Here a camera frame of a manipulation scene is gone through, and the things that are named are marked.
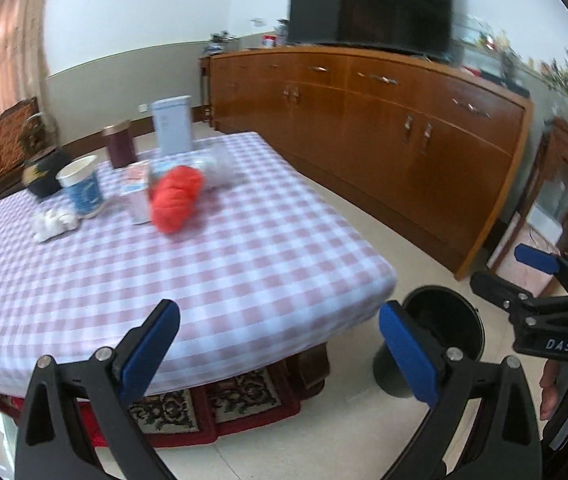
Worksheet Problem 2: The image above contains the white paper cup blue print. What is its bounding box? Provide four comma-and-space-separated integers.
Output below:
56, 155, 106, 218

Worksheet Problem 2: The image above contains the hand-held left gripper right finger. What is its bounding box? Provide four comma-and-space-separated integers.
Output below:
379, 301, 547, 480

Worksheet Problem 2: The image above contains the pink white carton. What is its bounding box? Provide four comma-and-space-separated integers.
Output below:
120, 161, 153, 225

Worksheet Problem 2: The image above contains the black plastic bucket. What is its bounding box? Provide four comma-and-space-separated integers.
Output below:
373, 285, 487, 400

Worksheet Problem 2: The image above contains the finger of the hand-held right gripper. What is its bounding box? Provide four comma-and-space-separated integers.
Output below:
470, 270, 568, 328
514, 244, 568, 297

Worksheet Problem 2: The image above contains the black iron teapot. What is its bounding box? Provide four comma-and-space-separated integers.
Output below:
21, 114, 72, 200

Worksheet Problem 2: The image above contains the pink floral framed panel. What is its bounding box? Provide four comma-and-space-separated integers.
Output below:
488, 212, 554, 298

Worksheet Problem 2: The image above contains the small potted plant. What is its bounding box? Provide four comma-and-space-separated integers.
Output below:
209, 30, 237, 53

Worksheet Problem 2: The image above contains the purple checkered tablecloth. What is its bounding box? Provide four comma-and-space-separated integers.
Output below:
0, 131, 399, 401

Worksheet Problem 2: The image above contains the long wooden sideboard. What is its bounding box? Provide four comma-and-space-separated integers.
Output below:
199, 45, 535, 281

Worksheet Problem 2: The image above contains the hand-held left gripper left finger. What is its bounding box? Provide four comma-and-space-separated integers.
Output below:
14, 298, 182, 480

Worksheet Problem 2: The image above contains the clear plastic bag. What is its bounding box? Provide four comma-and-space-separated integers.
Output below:
149, 142, 245, 191

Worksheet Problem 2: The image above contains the dark wooden table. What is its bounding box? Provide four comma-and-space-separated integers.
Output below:
284, 345, 332, 401

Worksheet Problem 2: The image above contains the black flat television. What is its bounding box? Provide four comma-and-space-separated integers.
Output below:
288, 0, 457, 58

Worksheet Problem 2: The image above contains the white tissue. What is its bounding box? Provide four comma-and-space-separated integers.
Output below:
31, 208, 79, 242

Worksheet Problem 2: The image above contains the patterned red rug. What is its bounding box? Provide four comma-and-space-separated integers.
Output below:
0, 360, 305, 448

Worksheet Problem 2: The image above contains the white rectangular tin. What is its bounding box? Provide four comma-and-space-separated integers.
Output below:
150, 95, 193, 157

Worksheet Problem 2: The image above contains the maroon canister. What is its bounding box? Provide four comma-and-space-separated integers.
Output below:
102, 120, 138, 170

